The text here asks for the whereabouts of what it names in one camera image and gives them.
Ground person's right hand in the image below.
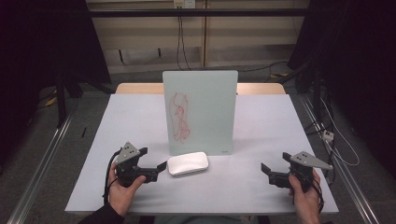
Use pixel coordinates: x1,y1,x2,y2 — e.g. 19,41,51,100
289,169,321,224

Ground pale green glass whiteboard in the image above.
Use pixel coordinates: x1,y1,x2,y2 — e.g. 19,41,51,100
162,70,239,157

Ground person's left hand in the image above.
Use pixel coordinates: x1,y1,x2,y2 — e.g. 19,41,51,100
107,163,147,217

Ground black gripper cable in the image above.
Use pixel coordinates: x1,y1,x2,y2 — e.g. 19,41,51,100
311,178,325,214
102,148,122,204

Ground wooden wall post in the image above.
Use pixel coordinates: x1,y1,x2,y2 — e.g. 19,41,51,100
201,0,209,68

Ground black floor cable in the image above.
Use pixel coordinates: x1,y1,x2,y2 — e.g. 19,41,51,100
237,61,289,73

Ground black horizontal bar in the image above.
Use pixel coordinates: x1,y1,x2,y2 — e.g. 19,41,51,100
88,8,312,19

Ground black metal stand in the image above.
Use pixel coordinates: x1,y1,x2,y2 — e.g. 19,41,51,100
54,71,83,129

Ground black curtain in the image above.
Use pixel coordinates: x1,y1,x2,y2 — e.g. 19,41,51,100
288,0,396,178
0,0,112,166

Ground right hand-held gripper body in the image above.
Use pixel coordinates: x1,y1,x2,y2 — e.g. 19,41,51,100
269,150,333,192

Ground white table mat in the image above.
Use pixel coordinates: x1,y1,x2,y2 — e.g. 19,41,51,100
64,93,340,215

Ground black hanging wall cables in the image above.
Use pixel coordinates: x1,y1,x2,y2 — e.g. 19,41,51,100
176,15,191,71

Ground aluminium floor rail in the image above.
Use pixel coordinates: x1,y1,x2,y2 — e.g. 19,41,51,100
6,115,74,224
300,94,381,224

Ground wooden table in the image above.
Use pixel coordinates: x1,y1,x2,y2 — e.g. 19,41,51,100
115,82,287,95

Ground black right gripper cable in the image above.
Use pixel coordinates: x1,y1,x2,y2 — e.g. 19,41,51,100
311,178,325,214

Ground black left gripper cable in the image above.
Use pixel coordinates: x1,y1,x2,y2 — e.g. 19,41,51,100
102,148,122,204

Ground white wall socket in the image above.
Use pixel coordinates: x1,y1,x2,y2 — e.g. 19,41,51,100
173,0,196,9

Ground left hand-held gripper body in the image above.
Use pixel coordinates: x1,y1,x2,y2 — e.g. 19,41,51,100
112,141,159,188

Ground white floor cable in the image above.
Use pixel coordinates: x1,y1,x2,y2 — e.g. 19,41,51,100
320,97,361,167

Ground white board eraser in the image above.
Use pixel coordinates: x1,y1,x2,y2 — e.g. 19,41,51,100
166,151,209,177

